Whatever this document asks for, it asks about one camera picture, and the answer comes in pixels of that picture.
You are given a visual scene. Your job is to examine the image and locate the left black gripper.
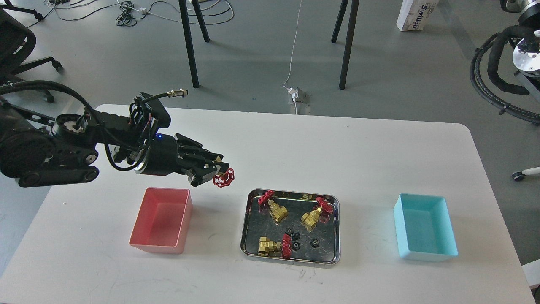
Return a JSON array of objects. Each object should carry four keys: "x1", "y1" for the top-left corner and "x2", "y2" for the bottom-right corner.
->
[{"x1": 135, "y1": 133, "x2": 229, "y2": 186}]

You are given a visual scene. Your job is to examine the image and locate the brass valve red handwheel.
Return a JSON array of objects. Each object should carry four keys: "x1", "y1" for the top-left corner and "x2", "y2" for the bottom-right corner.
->
[{"x1": 211, "y1": 155, "x2": 235, "y2": 188}]

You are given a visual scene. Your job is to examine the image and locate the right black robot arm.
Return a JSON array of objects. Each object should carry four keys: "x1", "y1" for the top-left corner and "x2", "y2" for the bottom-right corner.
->
[{"x1": 469, "y1": 0, "x2": 540, "y2": 126}]

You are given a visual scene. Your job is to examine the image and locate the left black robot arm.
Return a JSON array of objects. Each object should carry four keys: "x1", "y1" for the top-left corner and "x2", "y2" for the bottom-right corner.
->
[{"x1": 0, "y1": 81, "x2": 235, "y2": 188}]

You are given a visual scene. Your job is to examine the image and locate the pink plastic box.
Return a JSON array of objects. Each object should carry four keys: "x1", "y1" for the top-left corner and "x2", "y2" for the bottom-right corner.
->
[{"x1": 129, "y1": 188, "x2": 193, "y2": 254}]

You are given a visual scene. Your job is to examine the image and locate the brass valve top left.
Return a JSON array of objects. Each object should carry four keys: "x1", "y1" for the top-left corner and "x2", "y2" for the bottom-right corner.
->
[{"x1": 258, "y1": 190, "x2": 289, "y2": 223}]

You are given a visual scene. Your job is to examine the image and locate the brass valve bottom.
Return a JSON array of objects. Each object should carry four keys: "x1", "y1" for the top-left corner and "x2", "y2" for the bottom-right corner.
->
[{"x1": 258, "y1": 233, "x2": 292, "y2": 259}]

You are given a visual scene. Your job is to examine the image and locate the black gear upper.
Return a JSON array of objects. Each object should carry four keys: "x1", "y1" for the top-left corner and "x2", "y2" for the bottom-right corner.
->
[{"x1": 285, "y1": 228, "x2": 300, "y2": 241}]

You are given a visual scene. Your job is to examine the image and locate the brass valve top right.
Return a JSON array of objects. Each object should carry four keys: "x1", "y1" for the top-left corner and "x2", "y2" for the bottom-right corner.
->
[{"x1": 300, "y1": 197, "x2": 334, "y2": 232}]

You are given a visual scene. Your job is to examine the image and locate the light blue plastic box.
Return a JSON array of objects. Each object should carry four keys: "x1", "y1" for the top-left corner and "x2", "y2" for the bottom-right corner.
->
[{"x1": 393, "y1": 193, "x2": 459, "y2": 262}]

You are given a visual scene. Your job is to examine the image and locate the white cardboard box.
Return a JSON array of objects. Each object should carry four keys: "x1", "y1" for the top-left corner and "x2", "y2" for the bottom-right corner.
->
[{"x1": 397, "y1": 0, "x2": 439, "y2": 31}]

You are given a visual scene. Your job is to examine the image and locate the shiny metal tray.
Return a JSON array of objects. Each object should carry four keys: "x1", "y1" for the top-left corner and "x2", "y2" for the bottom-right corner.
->
[{"x1": 240, "y1": 189, "x2": 340, "y2": 264}]

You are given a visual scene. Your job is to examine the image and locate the black stand legs left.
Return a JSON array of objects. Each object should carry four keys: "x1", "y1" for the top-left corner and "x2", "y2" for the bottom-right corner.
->
[{"x1": 178, "y1": 0, "x2": 210, "y2": 88}]

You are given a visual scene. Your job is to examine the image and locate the black stand legs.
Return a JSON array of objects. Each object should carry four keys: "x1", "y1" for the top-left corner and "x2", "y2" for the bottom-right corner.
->
[
  {"x1": 330, "y1": 0, "x2": 359, "y2": 90},
  {"x1": 178, "y1": 0, "x2": 210, "y2": 88}
]

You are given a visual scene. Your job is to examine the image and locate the black stand legs right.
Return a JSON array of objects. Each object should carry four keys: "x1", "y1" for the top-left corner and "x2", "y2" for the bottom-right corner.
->
[{"x1": 330, "y1": 0, "x2": 359, "y2": 90}]

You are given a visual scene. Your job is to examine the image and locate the black office chair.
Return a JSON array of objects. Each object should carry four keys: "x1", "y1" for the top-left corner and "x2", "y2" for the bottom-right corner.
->
[{"x1": 0, "y1": 9, "x2": 62, "y2": 85}]

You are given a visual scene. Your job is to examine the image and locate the white cable on floor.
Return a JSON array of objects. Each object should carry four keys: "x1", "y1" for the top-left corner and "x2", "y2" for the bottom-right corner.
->
[{"x1": 282, "y1": 0, "x2": 302, "y2": 91}]

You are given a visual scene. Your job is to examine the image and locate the black coiled cable bundle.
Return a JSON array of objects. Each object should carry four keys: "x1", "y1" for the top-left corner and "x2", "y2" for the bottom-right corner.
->
[{"x1": 115, "y1": 2, "x2": 137, "y2": 28}]

